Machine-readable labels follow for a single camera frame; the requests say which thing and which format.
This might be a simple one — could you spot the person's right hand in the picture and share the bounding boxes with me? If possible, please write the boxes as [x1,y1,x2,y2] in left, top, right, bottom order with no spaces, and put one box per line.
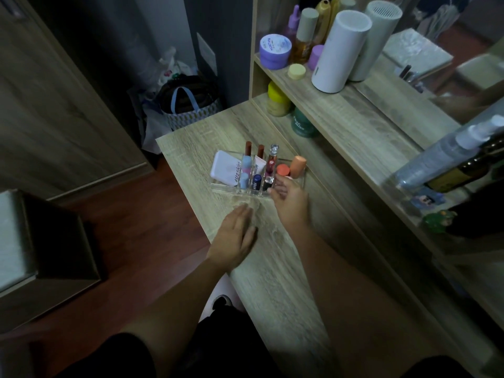
[267,174,312,233]

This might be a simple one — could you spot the person's left hand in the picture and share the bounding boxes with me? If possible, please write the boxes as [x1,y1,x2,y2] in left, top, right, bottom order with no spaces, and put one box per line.
[206,204,259,272]

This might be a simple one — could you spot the person's right forearm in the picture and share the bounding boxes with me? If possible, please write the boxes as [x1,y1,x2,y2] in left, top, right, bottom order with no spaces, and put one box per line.
[291,222,438,378]

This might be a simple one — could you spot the person's left forearm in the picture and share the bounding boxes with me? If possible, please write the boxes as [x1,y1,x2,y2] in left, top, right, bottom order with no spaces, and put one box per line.
[117,256,237,378]

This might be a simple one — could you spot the clear cap red lip gloss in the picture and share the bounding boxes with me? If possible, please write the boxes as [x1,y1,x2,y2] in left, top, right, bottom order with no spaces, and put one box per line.
[262,144,280,192]

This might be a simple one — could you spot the orange cap cosmetic tube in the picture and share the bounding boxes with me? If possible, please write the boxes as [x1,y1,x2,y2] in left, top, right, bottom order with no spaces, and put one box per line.
[289,155,308,180]

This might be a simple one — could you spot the clear acrylic cosmetics organizer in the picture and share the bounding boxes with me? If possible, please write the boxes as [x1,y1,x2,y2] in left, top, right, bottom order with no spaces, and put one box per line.
[210,149,307,198]

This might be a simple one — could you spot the white slipper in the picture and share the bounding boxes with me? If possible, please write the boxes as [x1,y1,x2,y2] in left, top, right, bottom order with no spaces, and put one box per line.
[198,272,245,324]

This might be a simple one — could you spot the white flat cosmetic tube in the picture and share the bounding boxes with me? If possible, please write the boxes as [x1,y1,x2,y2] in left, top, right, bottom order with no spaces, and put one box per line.
[210,150,243,187]

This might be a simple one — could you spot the green jar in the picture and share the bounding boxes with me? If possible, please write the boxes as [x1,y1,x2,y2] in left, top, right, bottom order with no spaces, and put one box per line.
[291,108,319,138]

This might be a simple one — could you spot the yellow jar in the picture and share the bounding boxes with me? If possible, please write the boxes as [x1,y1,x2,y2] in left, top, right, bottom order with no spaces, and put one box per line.
[266,81,292,118]

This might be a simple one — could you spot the wooden dresser shelf unit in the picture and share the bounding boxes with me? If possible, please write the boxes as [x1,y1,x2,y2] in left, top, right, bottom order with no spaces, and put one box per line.
[248,0,504,353]

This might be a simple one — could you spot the black shorts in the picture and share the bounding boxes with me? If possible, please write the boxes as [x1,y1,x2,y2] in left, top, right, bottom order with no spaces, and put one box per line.
[55,302,475,378]

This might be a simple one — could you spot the small lilac jar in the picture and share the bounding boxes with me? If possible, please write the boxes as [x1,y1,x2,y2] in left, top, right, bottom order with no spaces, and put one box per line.
[307,45,324,71]

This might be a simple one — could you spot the purple cream jar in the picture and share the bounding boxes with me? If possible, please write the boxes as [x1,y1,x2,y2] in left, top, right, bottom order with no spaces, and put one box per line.
[259,34,293,71]

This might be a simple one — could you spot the white plastic bag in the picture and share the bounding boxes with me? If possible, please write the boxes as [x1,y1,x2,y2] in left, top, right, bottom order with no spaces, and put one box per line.
[128,46,198,155]

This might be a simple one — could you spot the white cylinder device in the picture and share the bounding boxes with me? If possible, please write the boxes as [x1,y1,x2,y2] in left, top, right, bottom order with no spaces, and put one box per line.
[311,10,373,94]

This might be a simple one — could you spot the small blue figurine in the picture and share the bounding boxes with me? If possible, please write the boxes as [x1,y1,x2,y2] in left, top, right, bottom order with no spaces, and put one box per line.
[411,188,446,210]

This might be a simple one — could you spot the amber bottle with beige cap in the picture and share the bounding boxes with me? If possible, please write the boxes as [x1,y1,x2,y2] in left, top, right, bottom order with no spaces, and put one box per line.
[290,8,320,65]

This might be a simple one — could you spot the white paper sheet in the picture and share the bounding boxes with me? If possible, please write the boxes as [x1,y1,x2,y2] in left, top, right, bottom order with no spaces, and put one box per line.
[196,32,218,76]

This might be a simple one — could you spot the clear spray bottle white nozzle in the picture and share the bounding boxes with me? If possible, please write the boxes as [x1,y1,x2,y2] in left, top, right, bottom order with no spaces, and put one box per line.
[393,114,504,190]

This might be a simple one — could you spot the green figurine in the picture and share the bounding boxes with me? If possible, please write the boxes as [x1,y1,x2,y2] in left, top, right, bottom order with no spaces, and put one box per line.
[423,209,458,235]

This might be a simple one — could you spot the purple pump bottle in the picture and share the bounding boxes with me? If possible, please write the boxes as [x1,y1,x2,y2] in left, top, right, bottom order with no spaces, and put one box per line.
[283,4,302,40]

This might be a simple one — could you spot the yellow lotion bottle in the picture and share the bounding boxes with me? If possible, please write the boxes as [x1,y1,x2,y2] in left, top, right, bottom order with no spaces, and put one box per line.
[314,0,332,46]

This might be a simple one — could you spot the dark bottle with yellow label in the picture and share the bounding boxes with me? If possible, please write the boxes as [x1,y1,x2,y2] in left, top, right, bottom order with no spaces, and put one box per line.
[426,134,504,193]

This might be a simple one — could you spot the wooden wardrobe door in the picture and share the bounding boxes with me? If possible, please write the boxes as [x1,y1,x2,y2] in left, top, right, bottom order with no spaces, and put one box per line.
[0,0,155,202]

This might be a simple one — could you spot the patterned tote bag blue handles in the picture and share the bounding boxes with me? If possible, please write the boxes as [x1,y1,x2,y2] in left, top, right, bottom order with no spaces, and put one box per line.
[157,76,224,131]

